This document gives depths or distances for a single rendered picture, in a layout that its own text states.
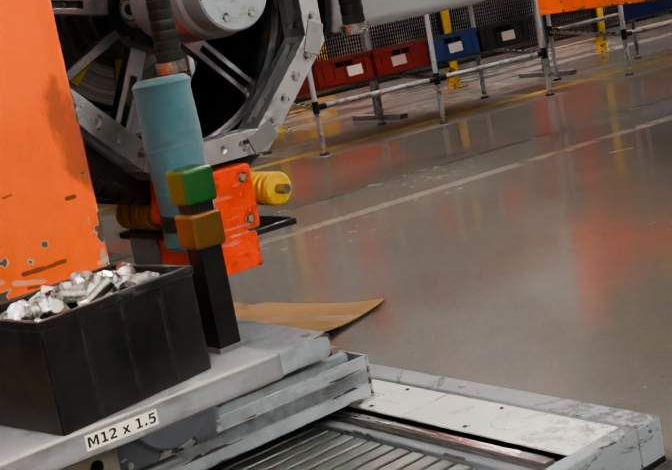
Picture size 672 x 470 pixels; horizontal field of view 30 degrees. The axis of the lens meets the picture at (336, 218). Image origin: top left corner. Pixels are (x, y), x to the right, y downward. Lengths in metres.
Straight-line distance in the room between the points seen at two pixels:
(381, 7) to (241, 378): 1.24
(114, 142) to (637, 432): 0.92
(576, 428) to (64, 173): 0.97
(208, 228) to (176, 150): 0.50
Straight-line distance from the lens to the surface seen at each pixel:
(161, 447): 1.74
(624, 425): 2.04
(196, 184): 1.37
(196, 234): 1.38
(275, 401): 2.18
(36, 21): 1.47
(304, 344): 2.24
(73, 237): 1.48
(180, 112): 1.87
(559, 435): 2.04
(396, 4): 2.47
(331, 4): 2.37
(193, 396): 1.31
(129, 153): 1.97
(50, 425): 1.26
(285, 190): 2.11
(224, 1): 1.91
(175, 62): 1.75
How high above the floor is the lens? 0.82
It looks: 10 degrees down
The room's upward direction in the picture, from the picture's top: 10 degrees counter-clockwise
